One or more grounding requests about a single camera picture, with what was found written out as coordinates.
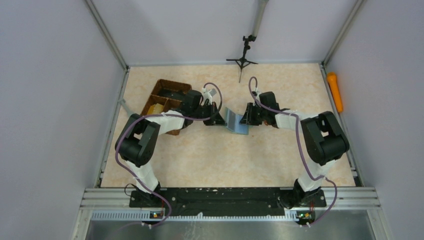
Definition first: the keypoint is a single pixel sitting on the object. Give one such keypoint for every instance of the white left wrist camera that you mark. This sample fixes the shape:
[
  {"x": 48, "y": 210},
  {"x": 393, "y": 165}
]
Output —
[{"x": 208, "y": 94}]

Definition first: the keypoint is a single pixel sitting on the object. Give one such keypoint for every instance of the brown woven divided basket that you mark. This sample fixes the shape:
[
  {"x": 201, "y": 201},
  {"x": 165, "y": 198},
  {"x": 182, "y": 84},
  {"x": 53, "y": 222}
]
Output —
[{"x": 168, "y": 93}]

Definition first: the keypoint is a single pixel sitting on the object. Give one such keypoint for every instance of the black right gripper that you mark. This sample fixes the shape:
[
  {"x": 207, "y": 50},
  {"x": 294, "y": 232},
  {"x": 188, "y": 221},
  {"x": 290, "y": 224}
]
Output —
[{"x": 251, "y": 112}]

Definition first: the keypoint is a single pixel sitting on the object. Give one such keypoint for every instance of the orange cylindrical handle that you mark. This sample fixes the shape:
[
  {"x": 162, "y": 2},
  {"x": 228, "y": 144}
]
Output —
[{"x": 332, "y": 81}]

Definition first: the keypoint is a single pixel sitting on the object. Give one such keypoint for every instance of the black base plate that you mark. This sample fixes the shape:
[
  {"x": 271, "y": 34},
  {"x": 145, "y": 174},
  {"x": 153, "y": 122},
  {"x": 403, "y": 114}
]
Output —
[{"x": 222, "y": 201}]

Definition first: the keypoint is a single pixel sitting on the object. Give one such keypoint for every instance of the grey small tool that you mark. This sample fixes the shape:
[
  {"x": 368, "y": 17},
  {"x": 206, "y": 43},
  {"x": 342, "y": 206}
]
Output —
[{"x": 123, "y": 103}]

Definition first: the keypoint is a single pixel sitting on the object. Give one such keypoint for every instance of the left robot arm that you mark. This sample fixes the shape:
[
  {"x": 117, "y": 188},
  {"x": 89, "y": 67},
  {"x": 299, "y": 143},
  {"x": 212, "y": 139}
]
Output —
[{"x": 137, "y": 142}]

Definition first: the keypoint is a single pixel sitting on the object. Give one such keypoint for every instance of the green leather card holder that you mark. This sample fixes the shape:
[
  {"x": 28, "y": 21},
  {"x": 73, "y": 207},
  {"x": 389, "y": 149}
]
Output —
[{"x": 233, "y": 123}]

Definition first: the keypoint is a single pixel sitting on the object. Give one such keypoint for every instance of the yellow item in basket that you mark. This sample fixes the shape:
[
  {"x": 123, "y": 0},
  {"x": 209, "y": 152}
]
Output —
[{"x": 155, "y": 109}]

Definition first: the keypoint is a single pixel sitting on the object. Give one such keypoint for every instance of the black mini tripod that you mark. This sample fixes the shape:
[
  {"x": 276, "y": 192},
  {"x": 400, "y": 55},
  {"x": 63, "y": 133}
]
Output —
[{"x": 243, "y": 62}]

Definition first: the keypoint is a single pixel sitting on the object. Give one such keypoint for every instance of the grey pole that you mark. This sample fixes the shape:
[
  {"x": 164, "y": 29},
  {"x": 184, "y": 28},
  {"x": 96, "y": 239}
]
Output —
[{"x": 258, "y": 17}]

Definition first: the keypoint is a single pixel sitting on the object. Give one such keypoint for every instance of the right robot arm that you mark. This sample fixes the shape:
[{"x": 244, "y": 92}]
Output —
[{"x": 320, "y": 140}]

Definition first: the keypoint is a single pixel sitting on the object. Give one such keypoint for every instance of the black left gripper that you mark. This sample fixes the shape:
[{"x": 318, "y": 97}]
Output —
[{"x": 212, "y": 112}]

